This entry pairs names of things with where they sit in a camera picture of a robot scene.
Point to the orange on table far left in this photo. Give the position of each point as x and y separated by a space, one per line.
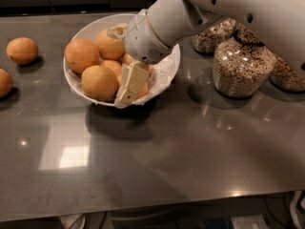
22 50

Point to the large orange left in bowl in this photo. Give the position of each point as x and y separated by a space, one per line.
81 54

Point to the front right orange in bowl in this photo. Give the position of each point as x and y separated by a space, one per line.
143 91

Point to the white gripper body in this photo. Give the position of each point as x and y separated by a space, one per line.
142 40

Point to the back left glass cereal jar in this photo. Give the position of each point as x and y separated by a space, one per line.
207 41

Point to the front left orange in bowl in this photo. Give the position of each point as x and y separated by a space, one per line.
99 82

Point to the front glass cereal jar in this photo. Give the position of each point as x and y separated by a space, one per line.
241 64

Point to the white bowl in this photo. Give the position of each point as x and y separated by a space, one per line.
92 29

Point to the glass cereal jar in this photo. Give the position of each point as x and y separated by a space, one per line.
207 41
285 78
241 64

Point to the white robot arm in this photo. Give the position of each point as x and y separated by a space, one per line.
279 24

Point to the orange at left edge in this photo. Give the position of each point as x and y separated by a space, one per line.
6 83

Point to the top orange in bowl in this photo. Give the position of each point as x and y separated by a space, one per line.
110 45

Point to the back right glass cereal jar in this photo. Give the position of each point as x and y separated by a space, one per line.
285 78

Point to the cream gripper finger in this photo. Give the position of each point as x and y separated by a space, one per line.
117 31
133 78

